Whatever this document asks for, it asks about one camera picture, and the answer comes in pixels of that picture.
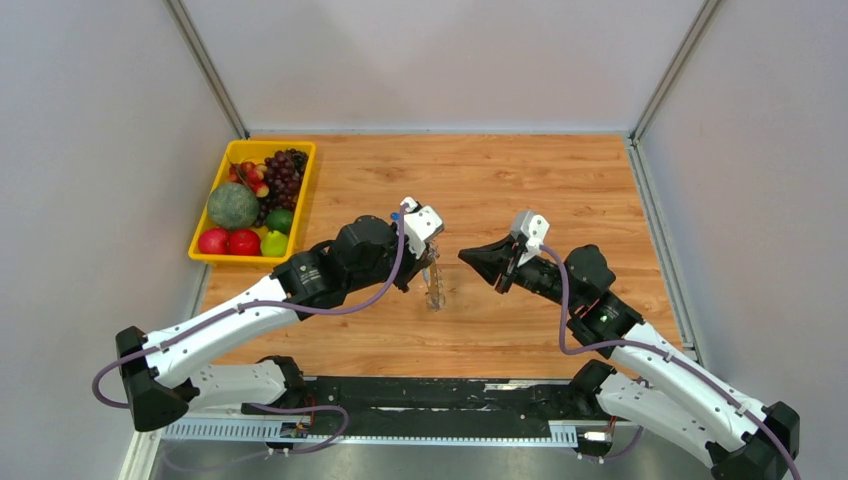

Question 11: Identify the purple cable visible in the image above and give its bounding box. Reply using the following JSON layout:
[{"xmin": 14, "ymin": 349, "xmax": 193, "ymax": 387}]
[
  {"xmin": 539, "ymin": 245, "xmax": 803, "ymax": 480},
  {"xmin": 91, "ymin": 205, "xmax": 411, "ymax": 456}
]

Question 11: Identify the red apple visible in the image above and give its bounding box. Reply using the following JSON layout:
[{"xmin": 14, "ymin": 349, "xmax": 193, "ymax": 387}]
[
  {"xmin": 227, "ymin": 229, "xmax": 262, "ymax": 256},
  {"xmin": 197, "ymin": 227, "xmax": 230, "ymax": 255}
]

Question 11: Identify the small red fruits cluster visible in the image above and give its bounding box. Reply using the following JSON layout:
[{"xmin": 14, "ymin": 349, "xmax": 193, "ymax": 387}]
[{"xmin": 228, "ymin": 161, "xmax": 270, "ymax": 198}]

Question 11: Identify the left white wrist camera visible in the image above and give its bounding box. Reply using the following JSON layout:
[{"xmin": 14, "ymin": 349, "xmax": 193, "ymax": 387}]
[{"xmin": 401, "ymin": 197, "xmax": 444, "ymax": 259}]

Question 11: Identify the aluminium frame rail front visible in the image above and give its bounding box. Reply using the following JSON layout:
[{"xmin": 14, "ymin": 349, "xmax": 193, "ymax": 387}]
[{"xmin": 135, "ymin": 372, "xmax": 745, "ymax": 429}]

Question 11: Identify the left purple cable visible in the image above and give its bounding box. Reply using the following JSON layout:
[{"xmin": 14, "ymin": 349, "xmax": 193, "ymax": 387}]
[{"xmin": 91, "ymin": 205, "xmax": 411, "ymax": 456}]

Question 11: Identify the red apple left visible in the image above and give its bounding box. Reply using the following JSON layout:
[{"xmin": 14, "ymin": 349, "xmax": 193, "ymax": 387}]
[{"xmin": 197, "ymin": 227, "xmax": 230, "ymax": 255}]

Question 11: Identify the green lime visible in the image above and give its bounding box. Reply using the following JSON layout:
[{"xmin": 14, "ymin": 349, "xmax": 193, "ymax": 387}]
[{"xmin": 265, "ymin": 208, "xmax": 294, "ymax": 235}]

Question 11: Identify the white slotted cable duct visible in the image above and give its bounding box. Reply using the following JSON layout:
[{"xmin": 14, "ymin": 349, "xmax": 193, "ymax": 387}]
[{"xmin": 162, "ymin": 420, "xmax": 579, "ymax": 448}]

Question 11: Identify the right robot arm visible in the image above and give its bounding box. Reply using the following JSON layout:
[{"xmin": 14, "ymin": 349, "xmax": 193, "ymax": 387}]
[{"xmin": 458, "ymin": 234, "xmax": 801, "ymax": 479}]

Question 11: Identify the silver crescent key organizer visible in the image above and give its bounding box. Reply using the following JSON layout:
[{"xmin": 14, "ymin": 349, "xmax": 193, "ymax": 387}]
[{"xmin": 423, "ymin": 246, "xmax": 445, "ymax": 312}]

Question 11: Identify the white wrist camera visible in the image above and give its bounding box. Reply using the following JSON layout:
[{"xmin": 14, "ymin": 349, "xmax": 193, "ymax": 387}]
[
  {"xmin": 401, "ymin": 197, "xmax": 444, "ymax": 259},
  {"xmin": 510, "ymin": 210, "xmax": 550, "ymax": 267}
]

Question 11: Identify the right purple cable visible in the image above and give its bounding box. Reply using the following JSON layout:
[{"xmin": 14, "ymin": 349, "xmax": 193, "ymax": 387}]
[{"xmin": 539, "ymin": 245, "xmax": 803, "ymax": 480}]

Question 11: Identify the red apple right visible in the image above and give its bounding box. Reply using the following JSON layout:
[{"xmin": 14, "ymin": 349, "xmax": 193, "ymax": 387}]
[{"xmin": 227, "ymin": 229, "xmax": 262, "ymax": 256}]

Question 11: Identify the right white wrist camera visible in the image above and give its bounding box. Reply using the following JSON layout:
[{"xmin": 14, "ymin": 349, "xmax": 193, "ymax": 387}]
[{"xmin": 510, "ymin": 210, "xmax": 550, "ymax": 267}]

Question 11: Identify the green melon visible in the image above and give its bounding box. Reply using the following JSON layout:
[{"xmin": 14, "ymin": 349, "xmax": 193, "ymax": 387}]
[{"xmin": 206, "ymin": 182, "xmax": 260, "ymax": 230}]

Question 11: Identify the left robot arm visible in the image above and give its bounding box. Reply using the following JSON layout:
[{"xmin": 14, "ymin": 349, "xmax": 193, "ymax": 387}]
[{"xmin": 104, "ymin": 206, "xmax": 444, "ymax": 432}]

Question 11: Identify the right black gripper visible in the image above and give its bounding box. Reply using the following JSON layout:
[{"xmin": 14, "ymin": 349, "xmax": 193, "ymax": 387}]
[{"xmin": 457, "ymin": 233, "xmax": 581, "ymax": 312}]

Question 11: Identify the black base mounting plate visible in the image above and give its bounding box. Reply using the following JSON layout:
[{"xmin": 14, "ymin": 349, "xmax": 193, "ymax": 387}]
[{"xmin": 273, "ymin": 376, "xmax": 611, "ymax": 439}]

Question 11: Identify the dark purple grape bunch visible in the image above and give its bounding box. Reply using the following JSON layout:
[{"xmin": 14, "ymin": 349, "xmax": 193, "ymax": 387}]
[{"xmin": 254, "ymin": 149, "xmax": 309, "ymax": 227}]

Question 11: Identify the yellow plastic fruit tray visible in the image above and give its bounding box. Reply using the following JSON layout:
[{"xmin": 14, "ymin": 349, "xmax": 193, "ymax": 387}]
[{"xmin": 188, "ymin": 140, "xmax": 318, "ymax": 267}]

